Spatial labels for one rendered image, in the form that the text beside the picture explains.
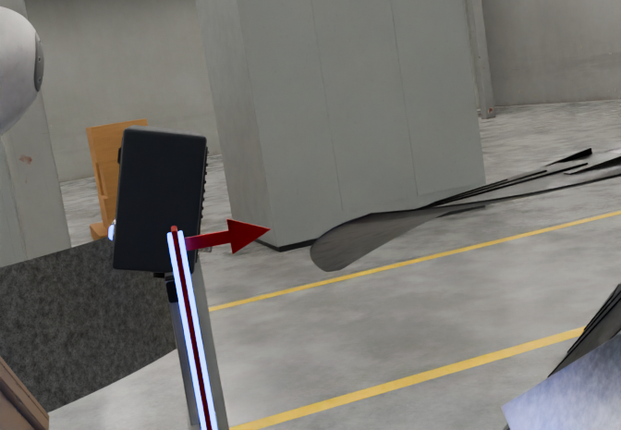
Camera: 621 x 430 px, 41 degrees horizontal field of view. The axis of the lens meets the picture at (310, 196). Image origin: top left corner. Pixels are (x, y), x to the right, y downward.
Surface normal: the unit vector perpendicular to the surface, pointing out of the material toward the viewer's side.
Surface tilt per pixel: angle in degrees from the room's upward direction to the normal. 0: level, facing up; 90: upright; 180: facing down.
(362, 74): 90
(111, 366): 90
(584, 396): 55
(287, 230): 90
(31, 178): 90
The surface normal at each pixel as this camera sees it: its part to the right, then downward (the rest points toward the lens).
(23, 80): 0.88, 0.40
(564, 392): -0.65, -0.40
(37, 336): 0.71, -0.02
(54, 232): 0.33, 0.07
